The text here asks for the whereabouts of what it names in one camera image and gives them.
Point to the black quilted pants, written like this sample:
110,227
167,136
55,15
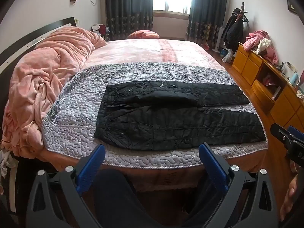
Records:
166,123

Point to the grey quilted bed mat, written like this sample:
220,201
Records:
78,114

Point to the pink pillow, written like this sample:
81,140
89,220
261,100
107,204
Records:
142,34

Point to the dark patterned curtain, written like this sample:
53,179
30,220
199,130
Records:
206,7
128,9

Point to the white plastic bag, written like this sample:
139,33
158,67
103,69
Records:
227,55

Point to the person's right leg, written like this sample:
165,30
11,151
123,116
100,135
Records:
206,201

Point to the pile of pink clothes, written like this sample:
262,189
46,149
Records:
255,40

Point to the framed wall picture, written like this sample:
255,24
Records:
291,6

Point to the pink fleece blanket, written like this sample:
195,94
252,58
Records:
47,71

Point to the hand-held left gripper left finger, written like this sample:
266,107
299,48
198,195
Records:
94,167

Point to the dark nightstand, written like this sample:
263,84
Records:
21,182

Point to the person's left leg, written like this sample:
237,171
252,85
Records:
114,194

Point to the pink bed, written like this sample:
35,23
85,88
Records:
154,52

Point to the wooden coat rack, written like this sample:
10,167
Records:
243,8

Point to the cluttered far nightstand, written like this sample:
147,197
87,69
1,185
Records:
101,29

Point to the white tower fan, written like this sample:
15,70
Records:
219,38

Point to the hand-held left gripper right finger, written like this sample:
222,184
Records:
213,166

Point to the person's leg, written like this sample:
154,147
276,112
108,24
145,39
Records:
114,194
206,201

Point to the yellow wooden dresser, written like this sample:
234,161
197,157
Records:
244,61

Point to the dark hanging coats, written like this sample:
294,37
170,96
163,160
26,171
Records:
234,33

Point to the white crumpled cloth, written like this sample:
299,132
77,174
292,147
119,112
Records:
6,163

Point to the person's right hand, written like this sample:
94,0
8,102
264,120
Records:
288,194

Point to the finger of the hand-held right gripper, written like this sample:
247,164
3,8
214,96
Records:
282,135

